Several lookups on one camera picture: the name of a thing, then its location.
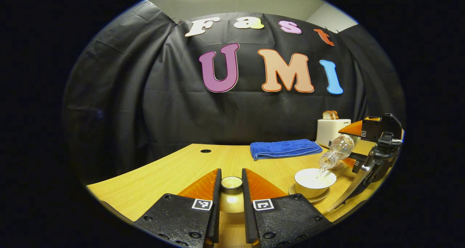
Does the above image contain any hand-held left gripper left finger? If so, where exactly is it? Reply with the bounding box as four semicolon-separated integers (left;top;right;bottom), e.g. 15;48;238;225
134;168;222;248

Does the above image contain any white ceramic teacup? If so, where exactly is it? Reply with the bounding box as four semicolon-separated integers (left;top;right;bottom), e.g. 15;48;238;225
294;168;337;199

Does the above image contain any white teacup lid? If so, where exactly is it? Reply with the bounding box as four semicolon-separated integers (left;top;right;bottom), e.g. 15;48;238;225
220;176;244;214

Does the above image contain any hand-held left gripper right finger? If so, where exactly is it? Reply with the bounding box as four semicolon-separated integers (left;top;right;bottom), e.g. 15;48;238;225
242;168;333;248

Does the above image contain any clear plastic water bottle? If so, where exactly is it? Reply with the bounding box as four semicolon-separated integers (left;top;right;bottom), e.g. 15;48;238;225
319;134;355;170

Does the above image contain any white toaster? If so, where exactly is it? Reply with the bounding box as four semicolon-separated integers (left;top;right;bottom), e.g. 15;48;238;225
316;119;352;148

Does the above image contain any white ceramic saucer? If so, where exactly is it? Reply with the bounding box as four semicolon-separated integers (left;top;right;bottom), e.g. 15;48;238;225
289;183;331;204

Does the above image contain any black backdrop cloth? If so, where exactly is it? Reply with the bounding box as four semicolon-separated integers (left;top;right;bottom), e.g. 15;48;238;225
62;1;405;185

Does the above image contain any folded blue towel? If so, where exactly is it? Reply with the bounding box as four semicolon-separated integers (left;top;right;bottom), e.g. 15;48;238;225
250;139;323;161

